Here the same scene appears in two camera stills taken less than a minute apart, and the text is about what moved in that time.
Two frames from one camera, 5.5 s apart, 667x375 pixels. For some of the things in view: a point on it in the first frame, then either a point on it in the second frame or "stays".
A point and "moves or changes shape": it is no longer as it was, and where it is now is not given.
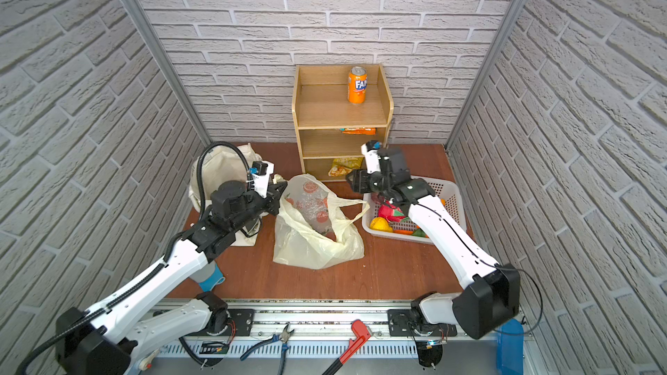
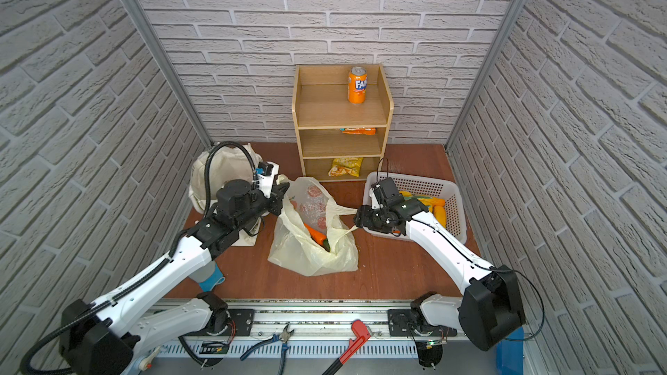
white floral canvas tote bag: [223, 165] stays
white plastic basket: [448, 196] stays
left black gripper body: [276, 194] stays
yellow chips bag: [343, 166] stays
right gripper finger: [360, 183] -> [373, 221]
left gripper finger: [276, 189] stays
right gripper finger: [359, 175] -> [366, 215]
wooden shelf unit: [338, 109] stays
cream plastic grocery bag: [315, 226] moves or changes shape
